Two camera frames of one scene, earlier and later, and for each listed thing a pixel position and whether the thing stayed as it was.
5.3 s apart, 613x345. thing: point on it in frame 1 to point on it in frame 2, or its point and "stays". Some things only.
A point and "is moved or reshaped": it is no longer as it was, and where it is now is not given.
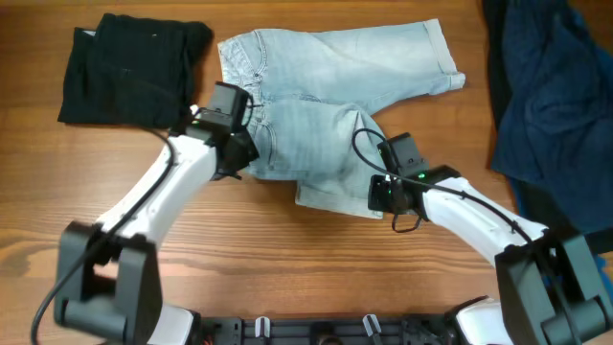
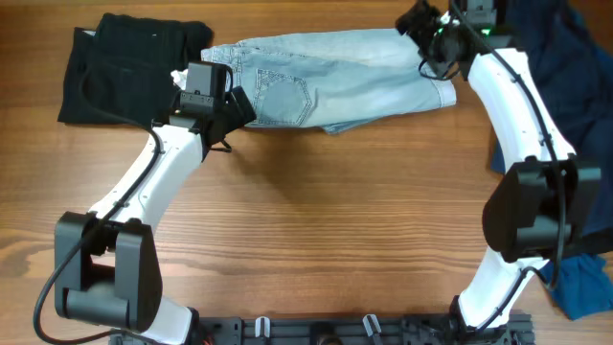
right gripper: [378, 198] to [414, 21]
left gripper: [240, 156] to [234, 115]
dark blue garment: [555, 122] stays
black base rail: [328, 331] stays
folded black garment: [133, 71] stays
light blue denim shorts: [314, 96] is moved or reshaped
